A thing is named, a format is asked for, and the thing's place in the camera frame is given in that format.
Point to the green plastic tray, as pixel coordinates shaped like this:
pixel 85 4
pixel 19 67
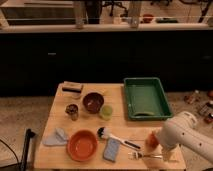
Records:
pixel 146 99

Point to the dark metal cup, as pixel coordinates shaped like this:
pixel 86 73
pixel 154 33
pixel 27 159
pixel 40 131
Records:
pixel 72 111

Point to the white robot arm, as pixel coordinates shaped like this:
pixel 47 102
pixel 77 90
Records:
pixel 180 129

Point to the dish brush white handle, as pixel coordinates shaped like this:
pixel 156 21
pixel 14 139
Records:
pixel 104 133

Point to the blue sponge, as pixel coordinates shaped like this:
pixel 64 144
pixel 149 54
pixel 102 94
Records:
pixel 111 150

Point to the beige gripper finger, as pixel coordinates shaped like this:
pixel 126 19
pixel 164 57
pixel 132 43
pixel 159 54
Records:
pixel 168 155

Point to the dark red bowl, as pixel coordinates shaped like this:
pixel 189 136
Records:
pixel 93 102

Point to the red apple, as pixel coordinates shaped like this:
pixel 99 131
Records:
pixel 152 141

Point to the silver fork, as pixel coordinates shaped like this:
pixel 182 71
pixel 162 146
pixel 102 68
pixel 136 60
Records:
pixel 137 155

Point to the wooden block with black strip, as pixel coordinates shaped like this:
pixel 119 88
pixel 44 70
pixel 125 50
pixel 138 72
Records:
pixel 72 87

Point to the light green plastic cup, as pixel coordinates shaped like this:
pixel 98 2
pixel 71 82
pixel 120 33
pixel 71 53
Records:
pixel 106 112

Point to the black stand post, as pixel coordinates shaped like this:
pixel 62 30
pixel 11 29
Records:
pixel 29 135

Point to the orange bowl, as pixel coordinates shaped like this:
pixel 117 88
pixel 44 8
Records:
pixel 82 145

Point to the grey folded cloth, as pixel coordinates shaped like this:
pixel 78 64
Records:
pixel 57 138

